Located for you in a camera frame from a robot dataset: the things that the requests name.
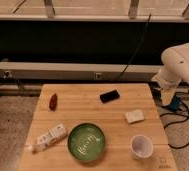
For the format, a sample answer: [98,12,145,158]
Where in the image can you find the black floor cables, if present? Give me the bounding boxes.
[160,99,189,150]

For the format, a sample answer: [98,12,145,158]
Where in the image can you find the white sponge block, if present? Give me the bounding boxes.
[125,110,145,124]

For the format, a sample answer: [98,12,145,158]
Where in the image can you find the left wall outlet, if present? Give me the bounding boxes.
[4,70,13,79]

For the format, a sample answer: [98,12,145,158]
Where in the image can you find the red-brown chili pepper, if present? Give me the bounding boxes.
[49,93,58,111]

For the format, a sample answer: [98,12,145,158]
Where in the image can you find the blue box on floor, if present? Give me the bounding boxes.
[165,97,180,112]

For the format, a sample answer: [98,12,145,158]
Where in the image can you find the wall power outlet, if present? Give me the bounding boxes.
[94,73,101,80]

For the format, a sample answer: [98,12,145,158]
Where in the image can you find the black eraser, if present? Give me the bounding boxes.
[100,90,120,103]

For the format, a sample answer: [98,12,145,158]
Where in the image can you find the green bowl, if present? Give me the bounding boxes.
[67,123,105,163]

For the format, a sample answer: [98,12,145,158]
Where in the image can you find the black cable on wall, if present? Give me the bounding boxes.
[113,13,153,82]

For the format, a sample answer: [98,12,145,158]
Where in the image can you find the white paper cup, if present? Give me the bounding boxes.
[131,135,154,159]

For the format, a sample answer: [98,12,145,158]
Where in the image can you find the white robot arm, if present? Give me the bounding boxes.
[152,43,189,106]

